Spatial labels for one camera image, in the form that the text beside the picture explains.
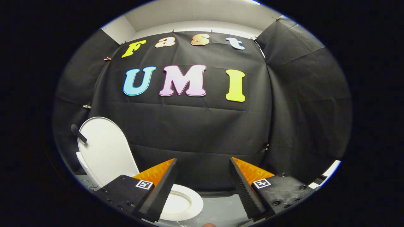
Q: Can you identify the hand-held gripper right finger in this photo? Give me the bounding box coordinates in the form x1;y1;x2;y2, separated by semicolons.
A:
229;157;320;221

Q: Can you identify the white ceramic toilet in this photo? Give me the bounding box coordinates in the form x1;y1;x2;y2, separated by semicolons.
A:
76;151;204;223

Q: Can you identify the black backdrop cloth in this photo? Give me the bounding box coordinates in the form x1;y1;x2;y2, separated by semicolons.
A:
52;15;352;193

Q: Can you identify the black lid handle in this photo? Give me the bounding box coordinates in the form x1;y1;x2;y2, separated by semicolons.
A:
71;124;87;144

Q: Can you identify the white toilet lid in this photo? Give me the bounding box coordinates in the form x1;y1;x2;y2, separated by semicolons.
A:
77;117;140;187

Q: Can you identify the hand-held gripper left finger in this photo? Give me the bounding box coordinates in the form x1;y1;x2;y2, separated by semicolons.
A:
94;158;178;223

